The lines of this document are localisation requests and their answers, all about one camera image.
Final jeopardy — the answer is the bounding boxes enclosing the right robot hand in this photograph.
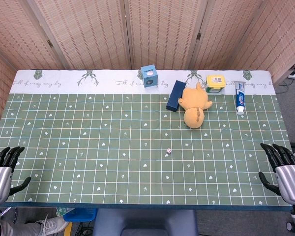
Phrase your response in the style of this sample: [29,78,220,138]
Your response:
[258,143,295,206]

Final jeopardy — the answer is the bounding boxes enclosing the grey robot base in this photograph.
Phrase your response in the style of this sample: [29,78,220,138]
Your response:
[91,208,199,236]

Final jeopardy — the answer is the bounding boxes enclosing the grey white sneaker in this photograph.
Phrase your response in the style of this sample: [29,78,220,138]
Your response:
[35,214,67,236]

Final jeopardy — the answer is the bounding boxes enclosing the green white packet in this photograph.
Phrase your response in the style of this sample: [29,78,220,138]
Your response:
[56,207,76,217]

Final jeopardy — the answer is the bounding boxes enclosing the blue plastic basket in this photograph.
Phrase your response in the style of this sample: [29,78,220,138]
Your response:
[63,207,98,223]

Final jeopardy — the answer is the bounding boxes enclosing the white blue toothpaste tube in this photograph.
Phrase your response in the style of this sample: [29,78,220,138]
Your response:
[234,81,247,115]

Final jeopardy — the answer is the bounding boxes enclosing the orange plush toy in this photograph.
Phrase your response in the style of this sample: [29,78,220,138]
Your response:
[178,82,213,129]

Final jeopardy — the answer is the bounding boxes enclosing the yellow lidded container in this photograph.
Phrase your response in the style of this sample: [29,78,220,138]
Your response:
[206,74,227,95]

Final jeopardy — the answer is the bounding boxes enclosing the dark blue rectangular box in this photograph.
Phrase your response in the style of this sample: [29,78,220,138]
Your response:
[166,80,186,113]

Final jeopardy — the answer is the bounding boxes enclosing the green grid tablecloth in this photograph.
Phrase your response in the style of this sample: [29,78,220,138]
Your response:
[0,69,294,212]

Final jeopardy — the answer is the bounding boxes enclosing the light blue cube box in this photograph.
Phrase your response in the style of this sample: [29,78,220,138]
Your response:
[140,64,159,89]

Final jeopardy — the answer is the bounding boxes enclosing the bamboo folding screen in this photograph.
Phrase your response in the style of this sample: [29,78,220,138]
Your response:
[0,0,295,118]

